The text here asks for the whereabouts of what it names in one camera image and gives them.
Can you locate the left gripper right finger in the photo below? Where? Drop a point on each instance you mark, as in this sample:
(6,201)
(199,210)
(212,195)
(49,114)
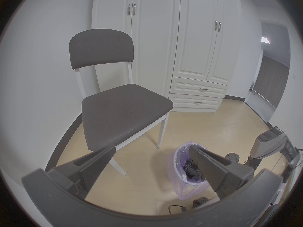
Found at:
(222,174)

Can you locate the ceiling light panel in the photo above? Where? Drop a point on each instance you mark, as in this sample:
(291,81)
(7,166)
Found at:
(266,40)

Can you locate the white wardrobe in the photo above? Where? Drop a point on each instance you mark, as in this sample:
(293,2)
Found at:
(196,44)

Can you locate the grey curtain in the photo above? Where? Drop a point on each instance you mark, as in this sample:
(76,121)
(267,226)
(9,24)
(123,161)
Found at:
(269,84)

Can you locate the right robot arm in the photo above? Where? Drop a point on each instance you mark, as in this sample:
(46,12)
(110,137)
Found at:
(267,143)

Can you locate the white chair with grey cushions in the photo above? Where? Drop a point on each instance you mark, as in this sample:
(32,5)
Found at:
(123,103)

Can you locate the purple plastic bag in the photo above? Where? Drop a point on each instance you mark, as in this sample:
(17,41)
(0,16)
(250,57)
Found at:
(174,185)

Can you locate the white trash bin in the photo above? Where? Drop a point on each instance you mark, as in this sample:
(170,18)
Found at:
(176,159)

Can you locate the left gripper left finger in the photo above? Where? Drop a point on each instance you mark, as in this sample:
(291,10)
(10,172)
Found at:
(92,169)

